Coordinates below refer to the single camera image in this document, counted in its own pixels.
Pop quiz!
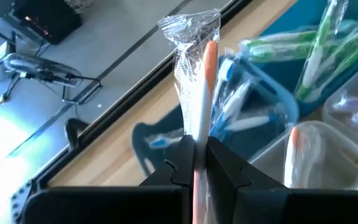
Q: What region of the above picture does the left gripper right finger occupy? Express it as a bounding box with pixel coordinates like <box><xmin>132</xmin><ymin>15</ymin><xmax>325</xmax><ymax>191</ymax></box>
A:
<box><xmin>206</xmin><ymin>136</ymin><xmax>288</xmax><ymax>224</ymax></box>

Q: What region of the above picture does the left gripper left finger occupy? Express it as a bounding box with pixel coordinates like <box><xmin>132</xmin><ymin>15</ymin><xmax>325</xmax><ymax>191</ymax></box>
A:
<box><xmin>139</xmin><ymin>134</ymin><xmax>196</xmax><ymax>224</ymax></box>

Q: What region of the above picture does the blue toothbrush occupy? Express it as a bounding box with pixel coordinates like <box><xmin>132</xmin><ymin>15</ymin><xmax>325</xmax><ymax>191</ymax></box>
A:
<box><xmin>211</xmin><ymin>57</ymin><xmax>239</xmax><ymax>125</ymax></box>
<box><xmin>144</xmin><ymin>128</ymin><xmax>186</xmax><ymax>150</ymax></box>
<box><xmin>224</xmin><ymin>104</ymin><xmax>288</xmax><ymax>133</ymax></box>
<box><xmin>211</xmin><ymin>79</ymin><xmax>254</xmax><ymax>141</ymax></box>

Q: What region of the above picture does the orange toothbrush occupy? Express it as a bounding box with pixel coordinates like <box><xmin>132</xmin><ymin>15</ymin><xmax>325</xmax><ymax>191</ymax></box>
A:
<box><xmin>157</xmin><ymin>8</ymin><xmax>223</xmax><ymax>224</ymax></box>
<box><xmin>283</xmin><ymin>124</ymin><xmax>323</xmax><ymax>189</ymax></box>

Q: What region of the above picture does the dark slate plastic bin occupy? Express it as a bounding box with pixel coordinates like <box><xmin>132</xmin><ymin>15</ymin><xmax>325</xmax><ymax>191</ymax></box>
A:
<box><xmin>131</xmin><ymin>55</ymin><xmax>300</xmax><ymax>177</ymax></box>

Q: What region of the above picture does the grey translucent plastic bin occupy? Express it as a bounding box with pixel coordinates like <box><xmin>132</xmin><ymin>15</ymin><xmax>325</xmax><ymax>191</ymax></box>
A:
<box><xmin>249</xmin><ymin>119</ymin><xmax>358</xmax><ymax>190</ymax></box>

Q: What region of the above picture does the black table clamp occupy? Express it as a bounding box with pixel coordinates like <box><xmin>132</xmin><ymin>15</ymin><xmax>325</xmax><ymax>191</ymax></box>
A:
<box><xmin>63</xmin><ymin>117</ymin><xmax>90</xmax><ymax>153</ymax></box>

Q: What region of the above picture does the black floor fan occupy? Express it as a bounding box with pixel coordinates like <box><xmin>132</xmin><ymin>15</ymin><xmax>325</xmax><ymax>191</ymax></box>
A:
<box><xmin>0</xmin><ymin>51</ymin><xmax>103</xmax><ymax>105</ymax></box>

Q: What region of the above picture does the teal plastic bin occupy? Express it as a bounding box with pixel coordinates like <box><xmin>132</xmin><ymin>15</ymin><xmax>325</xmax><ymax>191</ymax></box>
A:
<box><xmin>259</xmin><ymin>0</ymin><xmax>358</xmax><ymax>118</ymax></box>

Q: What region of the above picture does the black floor device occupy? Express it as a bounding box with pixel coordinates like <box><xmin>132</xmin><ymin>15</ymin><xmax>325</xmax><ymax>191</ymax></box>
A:
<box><xmin>11</xmin><ymin>0</ymin><xmax>84</xmax><ymax>46</ymax></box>

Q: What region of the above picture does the small white floor box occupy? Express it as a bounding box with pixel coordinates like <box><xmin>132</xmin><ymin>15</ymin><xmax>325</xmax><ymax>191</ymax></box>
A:
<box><xmin>0</xmin><ymin>40</ymin><xmax>16</xmax><ymax>65</ymax></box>

